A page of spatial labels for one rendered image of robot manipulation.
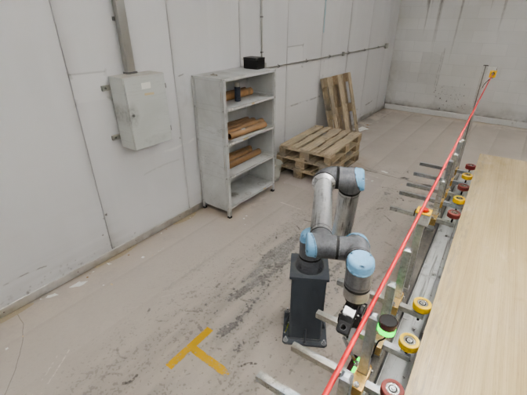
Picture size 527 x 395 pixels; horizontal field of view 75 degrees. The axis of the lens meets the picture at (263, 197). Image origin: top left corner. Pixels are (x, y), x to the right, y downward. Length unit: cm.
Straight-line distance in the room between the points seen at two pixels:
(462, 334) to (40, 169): 290
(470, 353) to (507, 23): 775
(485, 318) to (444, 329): 22
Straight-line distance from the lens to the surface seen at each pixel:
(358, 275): 119
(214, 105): 362
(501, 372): 171
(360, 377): 153
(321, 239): 128
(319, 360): 155
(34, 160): 309
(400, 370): 192
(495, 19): 892
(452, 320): 182
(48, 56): 305
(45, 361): 300
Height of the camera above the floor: 209
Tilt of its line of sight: 28 degrees down
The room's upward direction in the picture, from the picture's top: straight up
